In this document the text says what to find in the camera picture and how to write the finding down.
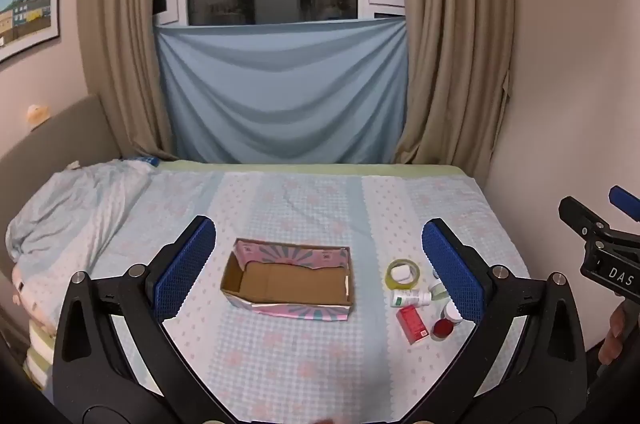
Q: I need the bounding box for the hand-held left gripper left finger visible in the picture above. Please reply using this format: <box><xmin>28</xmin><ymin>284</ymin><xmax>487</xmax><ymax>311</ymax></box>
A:
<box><xmin>52</xmin><ymin>215</ymin><xmax>236</xmax><ymax>424</ymax></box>

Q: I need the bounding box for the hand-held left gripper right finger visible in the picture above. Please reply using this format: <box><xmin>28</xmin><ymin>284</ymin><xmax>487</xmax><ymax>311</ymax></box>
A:
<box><xmin>397</xmin><ymin>218</ymin><xmax>588</xmax><ymax>424</ymax></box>

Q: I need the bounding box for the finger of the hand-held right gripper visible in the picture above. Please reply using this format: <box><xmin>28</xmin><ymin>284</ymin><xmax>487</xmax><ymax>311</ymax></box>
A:
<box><xmin>608</xmin><ymin>185</ymin><xmax>640</xmax><ymax>222</ymax></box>
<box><xmin>559</xmin><ymin>197</ymin><xmax>610</xmax><ymax>236</ymax></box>

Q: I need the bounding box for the white plastic bottle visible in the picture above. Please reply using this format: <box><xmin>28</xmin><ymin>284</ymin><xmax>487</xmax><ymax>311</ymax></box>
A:
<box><xmin>390</xmin><ymin>289</ymin><xmax>433</xmax><ymax>308</ymax></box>

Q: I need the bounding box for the yellow tape roll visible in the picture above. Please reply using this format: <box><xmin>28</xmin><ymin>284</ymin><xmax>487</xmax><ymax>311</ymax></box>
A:
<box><xmin>385</xmin><ymin>258</ymin><xmax>422</xmax><ymax>289</ymax></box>

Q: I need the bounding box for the red carton box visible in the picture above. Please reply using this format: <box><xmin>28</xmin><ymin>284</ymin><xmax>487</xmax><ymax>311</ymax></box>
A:
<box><xmin>396</xmin><ymin>305</ymin><xmax>431</xmax><ymax>345</ymax></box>

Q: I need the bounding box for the patterned cardboard box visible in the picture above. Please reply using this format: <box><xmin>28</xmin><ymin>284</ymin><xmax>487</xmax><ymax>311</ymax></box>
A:
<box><xmin>220</xmin><ymin>238</ymin><xmax>356</xmax><ymax>322</ymax></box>

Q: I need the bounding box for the person's right hand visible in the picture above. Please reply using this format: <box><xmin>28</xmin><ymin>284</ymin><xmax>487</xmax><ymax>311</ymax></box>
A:
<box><xmin>598</xmin><ymin>304</ymin><xmax>629</xmax><ymax>366</ymax></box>

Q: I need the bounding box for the light blue duvet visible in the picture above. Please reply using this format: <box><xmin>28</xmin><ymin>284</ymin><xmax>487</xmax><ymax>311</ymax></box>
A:
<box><xmin>5</xmin><ymin>158</ymin><xmax>157</xmax><ymax>266</ymax></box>

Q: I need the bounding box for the pink dotted bedsheet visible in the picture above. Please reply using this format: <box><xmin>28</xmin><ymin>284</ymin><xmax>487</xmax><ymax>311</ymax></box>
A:
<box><xmin>30</xmin><ymin>167</ymin><xmax>532</xmax><ymax>424</ymax></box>

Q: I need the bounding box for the pink pillow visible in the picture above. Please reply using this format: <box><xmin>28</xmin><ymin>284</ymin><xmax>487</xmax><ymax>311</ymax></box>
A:
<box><xmin>10</xmin><ymin>261</ymin><xmax>58</xmax><ymax>341</ymax></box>

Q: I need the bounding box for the light blue hanging cloth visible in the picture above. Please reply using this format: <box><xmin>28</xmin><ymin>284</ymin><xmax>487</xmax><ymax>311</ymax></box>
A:
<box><xmin>153</xmin><ymin>17</ymin><xmax>411</xmax><ymax>165</ymax></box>

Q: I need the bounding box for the beige curtain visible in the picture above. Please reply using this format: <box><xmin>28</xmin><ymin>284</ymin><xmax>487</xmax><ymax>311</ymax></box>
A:
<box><xmin>77</xmin><ymin>0</ymin><xmax>177</xmax><ymax>161</ymax></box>
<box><xmin>391</xmin><ymin>0</ymin><xmax>516</xmax><ymax>179</ymax></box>

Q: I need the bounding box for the framed wall picture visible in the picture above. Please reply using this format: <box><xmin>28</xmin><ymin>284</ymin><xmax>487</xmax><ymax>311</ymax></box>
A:
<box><xmin>0</xmin><ymin>0</ymin><xmax>63</xmax><ymax>64</ymax></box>

